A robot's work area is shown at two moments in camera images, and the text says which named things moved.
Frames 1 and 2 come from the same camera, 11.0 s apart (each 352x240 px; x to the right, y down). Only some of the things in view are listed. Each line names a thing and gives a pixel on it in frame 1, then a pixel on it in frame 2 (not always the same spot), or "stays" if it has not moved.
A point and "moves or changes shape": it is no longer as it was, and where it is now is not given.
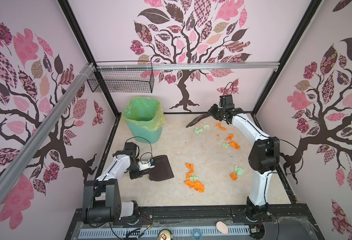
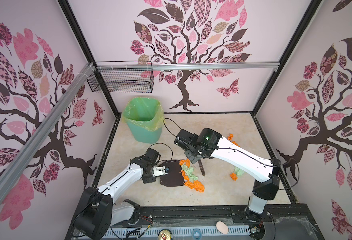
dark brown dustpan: x=162 y=170 moves or changes shape
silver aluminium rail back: x=189 y=66 stays
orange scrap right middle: x=233 y=143 stays
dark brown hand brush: x=197 y=118 to x=201 y=167
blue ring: x=196 y=234 stays
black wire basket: x=124 y=77 stays
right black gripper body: x=216 y=113 to x=191 y=155
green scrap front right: x=239 y=171 stays
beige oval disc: x=222 y=227 stays
